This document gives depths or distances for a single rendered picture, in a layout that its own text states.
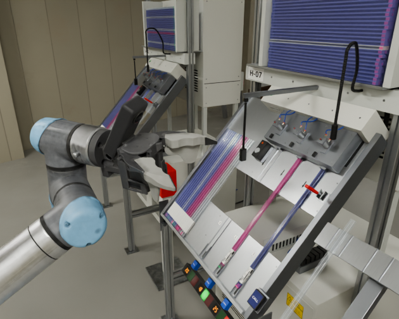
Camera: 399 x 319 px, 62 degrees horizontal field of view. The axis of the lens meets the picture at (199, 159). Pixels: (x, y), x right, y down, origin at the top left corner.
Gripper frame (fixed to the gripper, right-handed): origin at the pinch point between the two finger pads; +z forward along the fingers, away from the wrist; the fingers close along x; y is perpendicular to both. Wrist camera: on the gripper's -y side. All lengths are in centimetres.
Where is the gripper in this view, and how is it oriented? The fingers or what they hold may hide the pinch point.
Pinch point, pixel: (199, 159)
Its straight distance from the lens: 52.8
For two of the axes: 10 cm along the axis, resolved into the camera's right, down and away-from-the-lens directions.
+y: 0.4, 8.5, 5.2
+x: -4.4, 4.9, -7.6
